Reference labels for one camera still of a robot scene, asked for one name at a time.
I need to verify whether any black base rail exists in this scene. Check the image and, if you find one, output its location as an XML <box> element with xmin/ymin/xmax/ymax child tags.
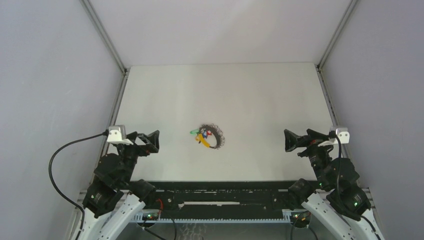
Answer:
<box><xmin>145</xmin><ymin>180</ymin><xmax>302</xmax><ymax>222</ymax></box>

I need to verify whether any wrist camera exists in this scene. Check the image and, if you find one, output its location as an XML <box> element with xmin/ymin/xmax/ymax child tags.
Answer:
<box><xmin>318</xmin><ymin>125</ymin><xmax>350</xmax><ymax>147</ymax></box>
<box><xmin>106</xmin><ymin>124</ymin><xmax>134</xmax><ymax>145</ymax></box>

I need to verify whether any keyring bunch with coloured tags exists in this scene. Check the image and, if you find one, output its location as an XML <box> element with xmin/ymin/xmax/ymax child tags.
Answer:
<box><xmin>189</xmin><ymin>124</ymin><xmax>225</xmax><ymax>150</ymax></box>

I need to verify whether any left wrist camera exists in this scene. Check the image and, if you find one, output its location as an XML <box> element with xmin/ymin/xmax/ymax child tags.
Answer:
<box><xmin>106</xmin><ymin>124</ymin><xmax>134</xmax><ymax>145</ymax></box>

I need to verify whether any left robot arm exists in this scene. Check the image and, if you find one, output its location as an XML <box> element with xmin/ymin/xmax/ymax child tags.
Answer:
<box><xmin>71</xmin><ymin>125</ymin><xmax>160</xmax><ymax>240</ymax></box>

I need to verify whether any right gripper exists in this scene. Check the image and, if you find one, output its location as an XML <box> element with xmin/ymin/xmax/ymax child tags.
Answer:
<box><xmin>284</xmin><ymin>128</ymin><xmax>334</xmax><ymax>189</ymax></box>

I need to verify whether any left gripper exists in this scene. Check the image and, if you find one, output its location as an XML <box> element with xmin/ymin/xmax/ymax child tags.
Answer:
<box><xmin>117</xmin><ymin>129</ymin><xmax>160</xmax><ymax>185</ymax></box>

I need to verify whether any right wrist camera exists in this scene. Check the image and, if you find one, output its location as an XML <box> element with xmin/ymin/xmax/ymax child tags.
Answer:
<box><xmin>318</xmin><ymin>125</ymin><xmax>350</xmax><ymax>147</ymax></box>

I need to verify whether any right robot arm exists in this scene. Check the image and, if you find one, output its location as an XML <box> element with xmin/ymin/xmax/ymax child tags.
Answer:
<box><xmin>283</xmin><ymin>126</ymin><xmax>384</xmax><ymax>240</ymax></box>

